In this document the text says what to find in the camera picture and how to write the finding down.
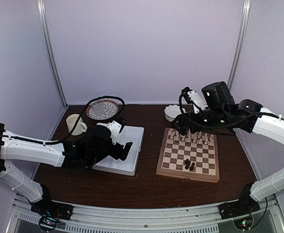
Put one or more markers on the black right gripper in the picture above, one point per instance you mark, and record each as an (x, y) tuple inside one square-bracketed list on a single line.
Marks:
[(182, 119)]

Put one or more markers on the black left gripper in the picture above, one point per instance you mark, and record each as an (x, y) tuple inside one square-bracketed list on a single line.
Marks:
[(117, 154)]

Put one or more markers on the white plastic compartment tray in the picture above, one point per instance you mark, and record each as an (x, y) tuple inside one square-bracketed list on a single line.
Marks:
[(128, 141)]

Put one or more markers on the dark chess piece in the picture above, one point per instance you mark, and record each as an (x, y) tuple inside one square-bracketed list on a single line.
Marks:
[(187, 164)]

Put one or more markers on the dark pawn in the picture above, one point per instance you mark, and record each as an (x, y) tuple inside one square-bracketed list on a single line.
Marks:
[(192, 167)]

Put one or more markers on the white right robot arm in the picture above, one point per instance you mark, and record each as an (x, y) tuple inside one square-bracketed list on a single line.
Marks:
[(216, 109)]

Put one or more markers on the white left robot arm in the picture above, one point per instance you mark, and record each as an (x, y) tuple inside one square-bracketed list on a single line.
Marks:
[(97, 143)]

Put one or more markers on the white queen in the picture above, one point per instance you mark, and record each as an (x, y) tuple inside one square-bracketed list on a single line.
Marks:
[(189, 134)]

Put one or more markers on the white scalloped bowl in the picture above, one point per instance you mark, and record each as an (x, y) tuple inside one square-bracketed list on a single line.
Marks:
[(171, 112)]

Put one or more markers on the wooden chessboard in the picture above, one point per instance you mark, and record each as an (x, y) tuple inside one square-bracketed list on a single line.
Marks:
[(174, 153)]

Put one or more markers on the cream ribbed mug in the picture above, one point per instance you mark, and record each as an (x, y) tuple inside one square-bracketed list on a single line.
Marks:
[(75, 125)]

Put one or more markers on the patterned ceramic plate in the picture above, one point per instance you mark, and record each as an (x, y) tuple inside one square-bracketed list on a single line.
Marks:
[(110, 110)]

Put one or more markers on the clear drinking glass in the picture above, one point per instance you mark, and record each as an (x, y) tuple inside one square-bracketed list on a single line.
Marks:
[(98, 107)]

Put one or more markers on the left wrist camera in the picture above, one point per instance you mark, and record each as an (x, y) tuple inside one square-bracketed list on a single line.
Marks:
[(116, 127)]

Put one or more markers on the aluminium front rail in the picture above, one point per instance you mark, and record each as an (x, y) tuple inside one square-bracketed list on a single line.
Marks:
[(198, 219)]

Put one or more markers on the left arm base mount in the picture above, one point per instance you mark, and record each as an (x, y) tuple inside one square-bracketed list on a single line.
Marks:
[(47, 207)]

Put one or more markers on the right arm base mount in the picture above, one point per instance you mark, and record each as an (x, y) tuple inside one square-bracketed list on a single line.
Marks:
[(244, 205)]

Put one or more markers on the right aluminium frame post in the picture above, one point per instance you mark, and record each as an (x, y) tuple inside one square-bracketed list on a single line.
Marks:
[(243, 27)]

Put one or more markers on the aluminium frame post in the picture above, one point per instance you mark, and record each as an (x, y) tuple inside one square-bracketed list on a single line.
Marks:
[(243, 27), (51, 58)]

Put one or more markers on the left aluminium frame post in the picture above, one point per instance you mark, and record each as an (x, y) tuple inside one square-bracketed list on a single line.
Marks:
[(51, 58)]

